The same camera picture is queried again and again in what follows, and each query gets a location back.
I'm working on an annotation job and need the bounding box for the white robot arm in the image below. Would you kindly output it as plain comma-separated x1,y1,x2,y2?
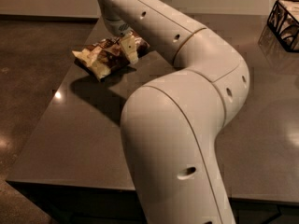
98,0,249,224

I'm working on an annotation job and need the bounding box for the brown salt chip bag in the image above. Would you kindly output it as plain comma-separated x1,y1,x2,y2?
72,31,150,80

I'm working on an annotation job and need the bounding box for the black wire basket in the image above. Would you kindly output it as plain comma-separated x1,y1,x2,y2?
267,0,299,52

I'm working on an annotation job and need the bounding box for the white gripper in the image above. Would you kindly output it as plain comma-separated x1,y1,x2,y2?
98,1,138,64

